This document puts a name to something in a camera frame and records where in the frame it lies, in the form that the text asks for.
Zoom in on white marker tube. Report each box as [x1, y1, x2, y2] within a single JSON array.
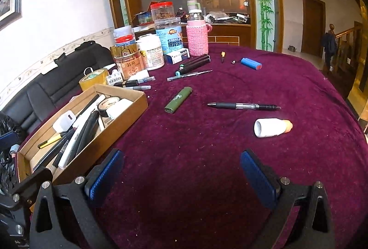
[[57, 94, 106, 169]]

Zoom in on clear jar red lid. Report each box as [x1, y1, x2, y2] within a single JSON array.
[[150, 1, 175, 21]]

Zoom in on silver blue pen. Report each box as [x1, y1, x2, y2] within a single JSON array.
[[167, 70, 213, 82]]

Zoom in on pink knit covered bottle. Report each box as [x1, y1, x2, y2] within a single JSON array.
[[186, 9, 212, 57]]

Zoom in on black marker pink caps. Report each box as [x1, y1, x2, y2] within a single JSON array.
[[33, 129, 75, 171]]

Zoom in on maroon velvet tablecloth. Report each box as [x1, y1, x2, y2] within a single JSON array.
[[26, 42, 368, 249]]

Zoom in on black markers pair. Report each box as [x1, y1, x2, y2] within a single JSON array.
[[175, 55, 211, 76]]

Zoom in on cardboard tray box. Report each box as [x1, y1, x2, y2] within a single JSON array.
[[15, 84, 148, 184]]

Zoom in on yellow black utility knife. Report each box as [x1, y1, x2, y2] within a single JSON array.
[[37, 133, 66, 149]]

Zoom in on black marker grey cap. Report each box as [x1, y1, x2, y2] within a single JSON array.
[[74, 110, 100, 157]]

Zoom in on orange tea tin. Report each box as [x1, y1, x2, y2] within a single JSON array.
[[110, 44, 145, 80]]

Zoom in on blue lighter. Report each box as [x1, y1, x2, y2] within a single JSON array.
[[240, 57, 263, 71]]

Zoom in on white plastic jar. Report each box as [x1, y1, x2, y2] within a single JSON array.
[[137, 34, 165, 71]]

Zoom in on person in dark jacket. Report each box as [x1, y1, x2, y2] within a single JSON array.
[[322, 24, 337, 70]]

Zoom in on wooden door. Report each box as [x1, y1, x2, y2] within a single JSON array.
[[301, 0, 326, 58]]

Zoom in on black tape roll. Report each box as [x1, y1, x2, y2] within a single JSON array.
[[97, 96, 120, 118]]

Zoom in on brown packing tape roll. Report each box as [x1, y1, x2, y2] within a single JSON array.
[[79, 68, 109, 92]]

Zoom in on white power adapter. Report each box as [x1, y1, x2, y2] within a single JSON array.
[[52, 110, 76, 133]]

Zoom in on small orange screwdriver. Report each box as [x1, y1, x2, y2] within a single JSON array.
[[221, 51, 226, 63]]

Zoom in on black pen red band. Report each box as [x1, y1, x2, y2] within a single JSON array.
[[52, 139, 70, 169]]

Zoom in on black gel pen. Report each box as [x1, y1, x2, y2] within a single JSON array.
[[207, 102, 281, 111]]

